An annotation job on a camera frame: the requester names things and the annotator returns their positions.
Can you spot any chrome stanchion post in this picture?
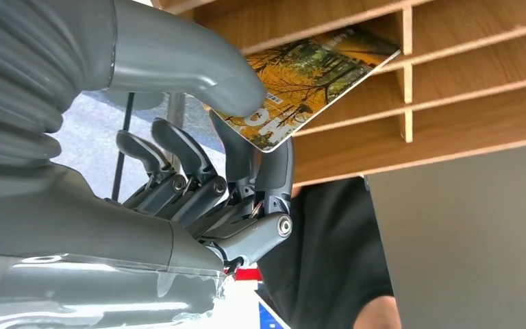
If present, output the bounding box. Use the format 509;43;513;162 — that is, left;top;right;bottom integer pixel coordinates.
166;93;187;173

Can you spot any wooden card organizer tray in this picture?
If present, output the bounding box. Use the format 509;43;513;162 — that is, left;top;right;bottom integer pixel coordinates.
151;0;526;188

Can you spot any grey laptop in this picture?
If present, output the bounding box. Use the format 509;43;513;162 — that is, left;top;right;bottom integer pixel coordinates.
364;141;526;329

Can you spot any black stanchion post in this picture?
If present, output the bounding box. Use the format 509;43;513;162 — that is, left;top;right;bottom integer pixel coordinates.
101;90;166;203

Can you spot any blue panel with white edge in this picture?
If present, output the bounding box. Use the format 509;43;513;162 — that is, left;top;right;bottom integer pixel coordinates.
254;289;292;329

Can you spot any person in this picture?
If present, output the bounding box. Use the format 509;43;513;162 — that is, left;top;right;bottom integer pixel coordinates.
255;177;403;329

